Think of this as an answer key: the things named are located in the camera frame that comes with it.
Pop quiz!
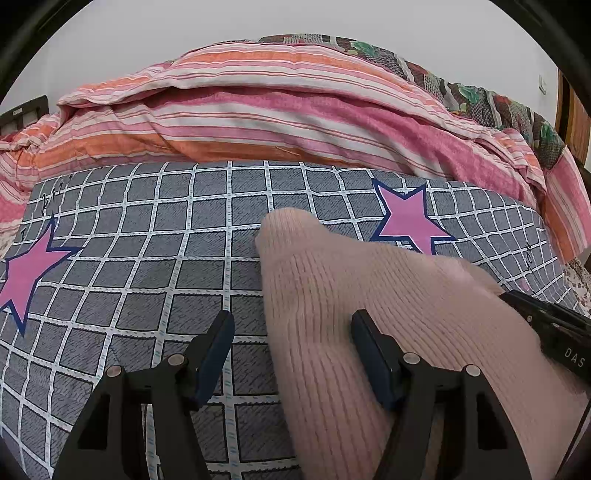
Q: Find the brown wooden door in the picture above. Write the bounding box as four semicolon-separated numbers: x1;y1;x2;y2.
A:
556;69;591;168

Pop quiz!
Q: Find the dark wooden headboard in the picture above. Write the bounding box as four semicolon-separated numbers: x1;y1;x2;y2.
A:
0;95;51;136

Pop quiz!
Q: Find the pink orange striped quilt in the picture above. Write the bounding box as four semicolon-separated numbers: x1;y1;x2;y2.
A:
0;41;591;260

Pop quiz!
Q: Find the pink ribbed knit sweater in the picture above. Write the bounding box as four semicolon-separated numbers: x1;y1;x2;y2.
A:
255;208;591;480

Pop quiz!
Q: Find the cream floral bed sheet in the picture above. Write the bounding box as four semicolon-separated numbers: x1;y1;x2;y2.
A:
561;256;591;315

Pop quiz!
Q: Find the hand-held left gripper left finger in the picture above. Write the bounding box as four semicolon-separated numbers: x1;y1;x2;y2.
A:
52;310;236;480

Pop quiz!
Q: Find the patchwork floral blanket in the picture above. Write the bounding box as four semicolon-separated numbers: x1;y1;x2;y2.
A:
259;33;567;169

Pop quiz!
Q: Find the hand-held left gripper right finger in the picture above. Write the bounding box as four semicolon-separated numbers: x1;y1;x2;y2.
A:
350;309;534;480

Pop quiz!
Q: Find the grey checked star bed sheet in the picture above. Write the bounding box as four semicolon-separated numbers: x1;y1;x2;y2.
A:
0;161;580;480

